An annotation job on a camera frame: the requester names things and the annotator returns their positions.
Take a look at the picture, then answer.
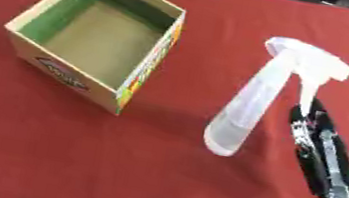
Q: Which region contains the tan cardboard box green inside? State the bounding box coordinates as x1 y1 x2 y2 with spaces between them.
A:
0 0 191 126

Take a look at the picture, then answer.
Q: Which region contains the white spray bottle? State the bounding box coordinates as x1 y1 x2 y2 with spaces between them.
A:
199 26 349 176

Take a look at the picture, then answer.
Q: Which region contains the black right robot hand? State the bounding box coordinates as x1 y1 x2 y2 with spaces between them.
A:
275 93 349 198

